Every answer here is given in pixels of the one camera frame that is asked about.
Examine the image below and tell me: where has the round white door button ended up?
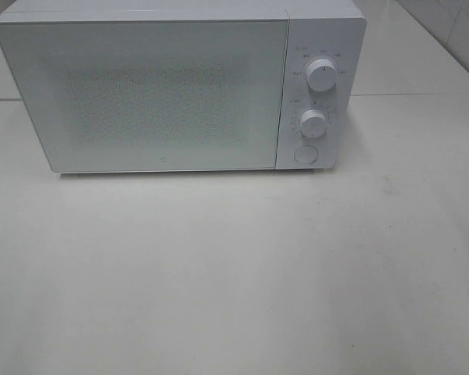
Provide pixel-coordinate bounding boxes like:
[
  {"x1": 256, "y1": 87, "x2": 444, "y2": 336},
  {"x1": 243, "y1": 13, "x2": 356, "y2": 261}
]
[{"x1": 294, "y1": 145, "x2": 319, "y2": 165}]

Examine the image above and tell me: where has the white microwave oven body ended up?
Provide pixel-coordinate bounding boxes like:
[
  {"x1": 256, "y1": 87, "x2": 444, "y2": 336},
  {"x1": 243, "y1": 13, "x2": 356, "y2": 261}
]
[{"x1": 0, "y1": 1, "x2": 367, "y2": 170}]

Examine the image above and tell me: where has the white timer knob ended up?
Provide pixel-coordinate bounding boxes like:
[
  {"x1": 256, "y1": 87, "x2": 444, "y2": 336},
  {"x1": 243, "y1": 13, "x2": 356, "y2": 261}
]
[{"x1": 299, "y1": 109, "x2": 328, "y2": 138}]

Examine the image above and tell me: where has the white microwave door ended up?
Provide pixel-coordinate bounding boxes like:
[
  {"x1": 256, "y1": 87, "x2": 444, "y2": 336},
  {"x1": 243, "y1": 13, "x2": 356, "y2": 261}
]
[{"x1": 0, "y1": 20, "x2": 288, "y2": 173}]

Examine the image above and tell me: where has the upper white power knob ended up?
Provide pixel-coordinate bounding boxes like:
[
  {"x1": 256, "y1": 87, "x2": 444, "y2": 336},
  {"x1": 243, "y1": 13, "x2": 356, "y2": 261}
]
[{"x1": 305, "y1": 57, "x2": 337, "y2": 92}]

